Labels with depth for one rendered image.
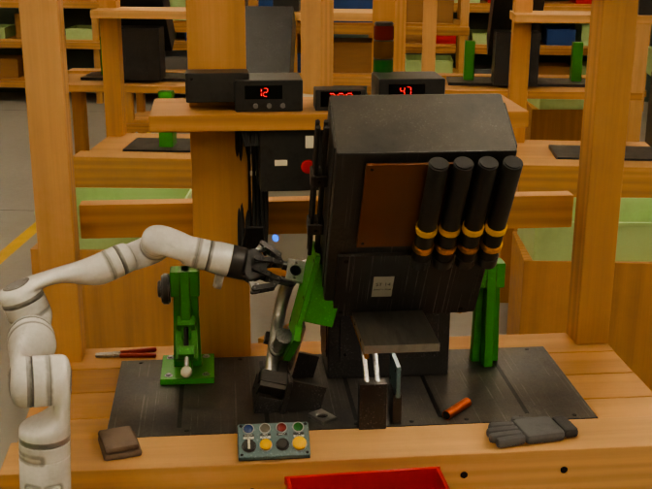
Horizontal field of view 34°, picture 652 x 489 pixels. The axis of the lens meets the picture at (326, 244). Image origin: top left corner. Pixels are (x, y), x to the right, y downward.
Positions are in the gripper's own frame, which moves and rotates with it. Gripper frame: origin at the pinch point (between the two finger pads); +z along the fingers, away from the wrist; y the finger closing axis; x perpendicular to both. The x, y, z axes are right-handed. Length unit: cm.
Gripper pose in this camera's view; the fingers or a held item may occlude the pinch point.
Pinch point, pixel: (289, 274)
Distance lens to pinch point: 242.5
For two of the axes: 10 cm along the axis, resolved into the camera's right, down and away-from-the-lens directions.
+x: -2.6, 4.5, 8.6
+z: 9.6, 2.3, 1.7
